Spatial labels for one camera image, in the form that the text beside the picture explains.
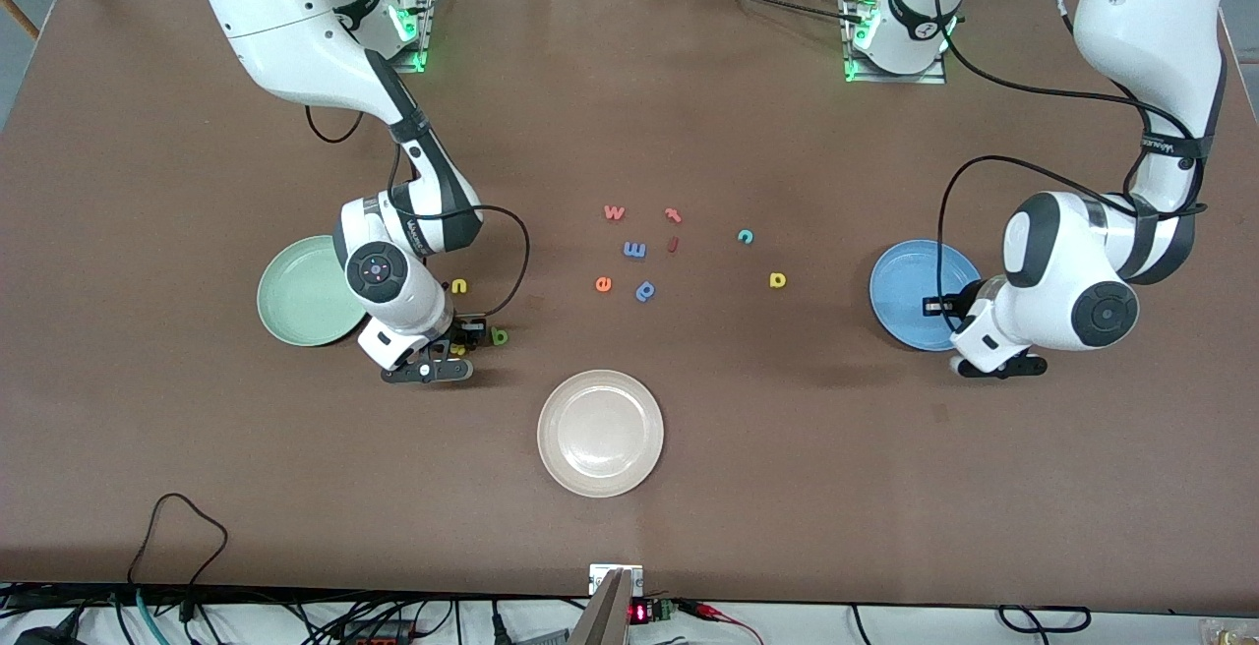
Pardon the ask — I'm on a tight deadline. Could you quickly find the blue plate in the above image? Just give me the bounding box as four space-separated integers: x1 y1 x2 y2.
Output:
869 239 985 352

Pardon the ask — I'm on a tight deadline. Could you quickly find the green plate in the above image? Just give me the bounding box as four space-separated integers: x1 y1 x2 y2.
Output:
257 235 361 347

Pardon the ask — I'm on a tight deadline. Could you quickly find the beige plate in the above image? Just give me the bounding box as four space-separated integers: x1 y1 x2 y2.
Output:
537 370 665 498

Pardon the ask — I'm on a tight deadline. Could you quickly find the white marker tag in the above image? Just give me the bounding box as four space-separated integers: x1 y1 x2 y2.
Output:
588 564 645 595

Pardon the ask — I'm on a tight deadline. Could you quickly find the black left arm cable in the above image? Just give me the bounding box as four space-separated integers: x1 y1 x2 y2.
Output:
929 0 1206 317

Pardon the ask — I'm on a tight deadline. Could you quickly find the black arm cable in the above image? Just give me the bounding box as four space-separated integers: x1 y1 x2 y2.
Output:
929 0 1206 317
303 104 532 322

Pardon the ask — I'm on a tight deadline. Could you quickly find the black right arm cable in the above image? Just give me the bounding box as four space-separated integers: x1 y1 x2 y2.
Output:
303 104 532 322

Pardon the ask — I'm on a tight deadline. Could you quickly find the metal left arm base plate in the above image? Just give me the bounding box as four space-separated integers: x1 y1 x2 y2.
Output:
844 0 947 86

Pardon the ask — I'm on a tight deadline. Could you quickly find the black looped table cable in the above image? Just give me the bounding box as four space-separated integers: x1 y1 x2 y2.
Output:
128 493 229 621

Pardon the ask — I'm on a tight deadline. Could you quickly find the black coiled cable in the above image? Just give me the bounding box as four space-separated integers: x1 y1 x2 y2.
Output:
998 606 1093 632

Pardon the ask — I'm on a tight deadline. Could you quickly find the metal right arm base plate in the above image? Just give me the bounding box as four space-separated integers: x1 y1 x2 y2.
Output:
393 0 434 74

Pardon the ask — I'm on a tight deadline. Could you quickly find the grey camera stand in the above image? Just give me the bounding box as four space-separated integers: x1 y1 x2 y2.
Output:
570 568 632 645

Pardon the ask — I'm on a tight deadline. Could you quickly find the red thin wire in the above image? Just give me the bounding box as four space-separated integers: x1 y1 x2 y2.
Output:
679 601 763 645

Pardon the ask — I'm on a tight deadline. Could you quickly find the teal cable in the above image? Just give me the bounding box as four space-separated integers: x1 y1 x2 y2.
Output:
136 588 170 645

